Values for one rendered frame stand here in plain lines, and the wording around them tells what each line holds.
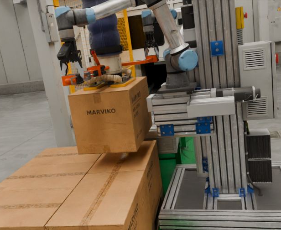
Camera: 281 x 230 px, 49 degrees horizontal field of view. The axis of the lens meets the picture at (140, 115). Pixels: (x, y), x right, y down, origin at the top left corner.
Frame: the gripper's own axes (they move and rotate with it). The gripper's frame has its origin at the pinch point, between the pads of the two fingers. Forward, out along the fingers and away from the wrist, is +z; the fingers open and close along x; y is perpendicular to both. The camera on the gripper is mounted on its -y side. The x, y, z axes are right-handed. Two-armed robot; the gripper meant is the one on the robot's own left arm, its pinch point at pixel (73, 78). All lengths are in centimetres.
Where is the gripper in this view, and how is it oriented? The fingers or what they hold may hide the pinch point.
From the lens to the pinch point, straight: 164.1
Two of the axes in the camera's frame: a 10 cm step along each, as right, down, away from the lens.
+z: 1.4, 9.6, 2.3
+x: -9.7, 0.9, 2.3
